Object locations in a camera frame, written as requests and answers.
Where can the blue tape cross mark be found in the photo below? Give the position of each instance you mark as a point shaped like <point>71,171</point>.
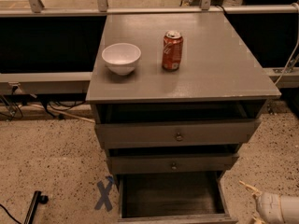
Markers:
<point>104,194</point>

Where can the white ceramic bowl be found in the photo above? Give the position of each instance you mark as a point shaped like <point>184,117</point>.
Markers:
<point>121,58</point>

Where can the black bar on floor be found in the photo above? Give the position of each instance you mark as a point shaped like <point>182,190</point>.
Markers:
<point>38,198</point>

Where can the grey middle drawer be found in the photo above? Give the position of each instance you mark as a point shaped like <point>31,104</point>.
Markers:
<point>154,160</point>

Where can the orange soda can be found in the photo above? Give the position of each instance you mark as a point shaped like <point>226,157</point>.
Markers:
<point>172,50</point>

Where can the grey drawer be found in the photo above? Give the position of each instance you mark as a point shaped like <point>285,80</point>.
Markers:
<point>174,198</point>
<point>173,124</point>
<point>154,160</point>

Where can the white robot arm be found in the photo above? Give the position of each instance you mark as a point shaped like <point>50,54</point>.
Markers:
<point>289,206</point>

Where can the grey wooden drawer cabinet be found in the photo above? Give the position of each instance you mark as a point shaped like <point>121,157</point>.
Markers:
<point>215,65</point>

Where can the grey bottom drawer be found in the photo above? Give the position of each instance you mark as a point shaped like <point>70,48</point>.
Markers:
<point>174,198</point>

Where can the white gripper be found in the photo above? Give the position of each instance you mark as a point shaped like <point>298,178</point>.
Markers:
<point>267,205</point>

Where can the grey top drawer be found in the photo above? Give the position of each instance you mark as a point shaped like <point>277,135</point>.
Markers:
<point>173,124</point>

